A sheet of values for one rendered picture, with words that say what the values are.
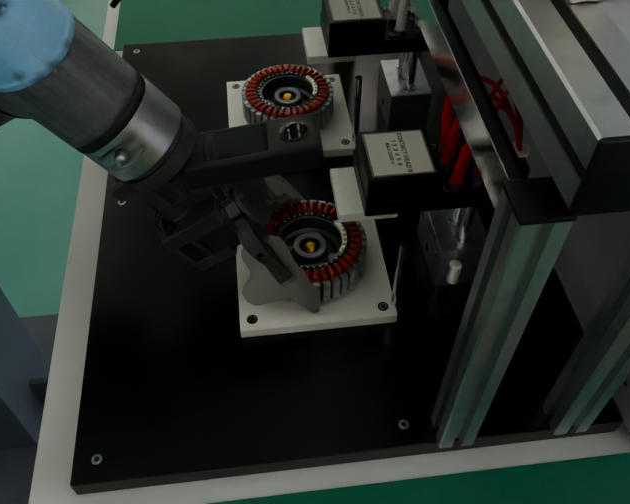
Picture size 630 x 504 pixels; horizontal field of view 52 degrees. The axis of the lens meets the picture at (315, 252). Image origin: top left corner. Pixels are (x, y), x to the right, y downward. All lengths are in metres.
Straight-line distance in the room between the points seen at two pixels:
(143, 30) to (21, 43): 0.63
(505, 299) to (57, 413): 0.42
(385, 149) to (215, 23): 0.56
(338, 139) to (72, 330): 0.37
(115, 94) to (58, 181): 1.52
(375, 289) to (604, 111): 0.37
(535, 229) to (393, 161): 0.23
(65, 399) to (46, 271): 1.14
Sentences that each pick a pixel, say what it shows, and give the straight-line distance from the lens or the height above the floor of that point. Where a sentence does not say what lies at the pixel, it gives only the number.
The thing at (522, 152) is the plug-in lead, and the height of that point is 0.93.
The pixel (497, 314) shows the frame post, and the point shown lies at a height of 0.97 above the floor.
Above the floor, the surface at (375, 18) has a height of 0.92.
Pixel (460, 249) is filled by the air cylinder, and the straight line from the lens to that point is 0.63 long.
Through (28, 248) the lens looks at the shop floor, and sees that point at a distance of 1.85.
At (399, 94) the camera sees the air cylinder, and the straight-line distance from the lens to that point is 0.80.
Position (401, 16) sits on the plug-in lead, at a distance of 0.75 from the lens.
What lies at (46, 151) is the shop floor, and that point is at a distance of 2.12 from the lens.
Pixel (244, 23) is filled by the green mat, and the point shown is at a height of 0.75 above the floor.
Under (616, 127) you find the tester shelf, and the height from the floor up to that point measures 1.12.
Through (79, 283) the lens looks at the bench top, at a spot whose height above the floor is 0.75.
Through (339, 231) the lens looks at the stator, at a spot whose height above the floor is 0.81.
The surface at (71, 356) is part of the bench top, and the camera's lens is 0.68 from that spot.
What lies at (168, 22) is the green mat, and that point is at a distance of 1.09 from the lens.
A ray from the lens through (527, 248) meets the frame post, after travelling 0.36.
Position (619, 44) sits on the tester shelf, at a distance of 0.37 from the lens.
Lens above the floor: 1.30
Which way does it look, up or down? 50 degrees down
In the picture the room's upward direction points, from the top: straight up
